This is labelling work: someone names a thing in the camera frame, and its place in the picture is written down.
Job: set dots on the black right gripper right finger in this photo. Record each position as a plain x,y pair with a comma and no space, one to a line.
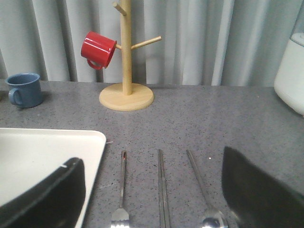
256,199

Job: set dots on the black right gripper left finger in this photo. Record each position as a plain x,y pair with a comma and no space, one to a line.
55,202

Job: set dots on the white round appliance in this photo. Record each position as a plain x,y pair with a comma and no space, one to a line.
289,80

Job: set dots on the beige rabbit serving tray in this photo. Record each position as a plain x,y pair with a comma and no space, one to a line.
27,156

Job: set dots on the silver metal chopstick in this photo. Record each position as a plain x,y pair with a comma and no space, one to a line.
166,219
161,200

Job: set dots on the grey pleated curtain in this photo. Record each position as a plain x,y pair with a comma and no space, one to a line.
204,42

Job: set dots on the red enamel mug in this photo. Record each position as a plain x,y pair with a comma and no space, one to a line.
98,50

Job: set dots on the wooden mug tree stand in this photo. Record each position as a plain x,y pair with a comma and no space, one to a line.
127,96

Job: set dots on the blue enamel mug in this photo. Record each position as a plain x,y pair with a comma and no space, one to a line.
24,90

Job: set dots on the silver metal spoon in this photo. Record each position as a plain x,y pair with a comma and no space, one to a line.
212,217

